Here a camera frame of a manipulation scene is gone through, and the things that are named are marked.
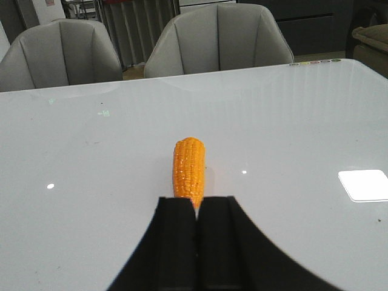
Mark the coloured sticker strip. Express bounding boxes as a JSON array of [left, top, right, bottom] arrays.
[[289, 58, 342, 67]]

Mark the grey chair left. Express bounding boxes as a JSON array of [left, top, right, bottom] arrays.
[[1, 19, 122, 92]]

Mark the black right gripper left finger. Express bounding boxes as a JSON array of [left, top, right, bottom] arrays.
[[108, 197, 196, 290]]

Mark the grey chair right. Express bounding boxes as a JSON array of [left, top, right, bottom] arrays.
[[144, 3, 294, 78]]

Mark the dark grey counter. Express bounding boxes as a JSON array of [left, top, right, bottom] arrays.
[[245, 1, 387, 56]]

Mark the grey chair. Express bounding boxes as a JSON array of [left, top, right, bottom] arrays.
[[144, 3, 294, 78], [1, 19, 122, 92]]

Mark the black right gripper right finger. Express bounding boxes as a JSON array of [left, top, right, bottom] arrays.
[[198, 196, 336, 290]]

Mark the orange corn cob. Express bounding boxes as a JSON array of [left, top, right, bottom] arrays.
[[172, 137, 206, 209]]

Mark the white cabinet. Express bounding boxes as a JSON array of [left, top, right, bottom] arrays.
[[178, 0, 236, 14]]

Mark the olive brown sofa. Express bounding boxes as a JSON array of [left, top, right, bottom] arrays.
[[352, 24, 387, 78]]

